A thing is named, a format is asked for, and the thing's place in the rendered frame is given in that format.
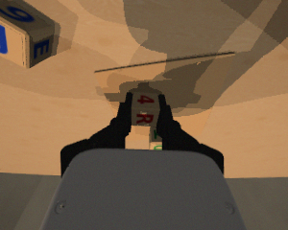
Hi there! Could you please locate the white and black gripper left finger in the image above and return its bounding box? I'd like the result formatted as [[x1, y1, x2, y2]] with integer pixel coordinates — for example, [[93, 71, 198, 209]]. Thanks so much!
[[60, 92, 132, 177]]

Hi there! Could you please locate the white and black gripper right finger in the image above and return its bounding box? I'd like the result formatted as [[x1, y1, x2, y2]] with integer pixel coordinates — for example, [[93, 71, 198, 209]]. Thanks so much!
[[156, 94, 224, 174]]

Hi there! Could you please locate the tan flat mat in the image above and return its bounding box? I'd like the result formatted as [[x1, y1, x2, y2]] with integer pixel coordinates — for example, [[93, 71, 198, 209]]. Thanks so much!
[[94, 52, 235, 141]]

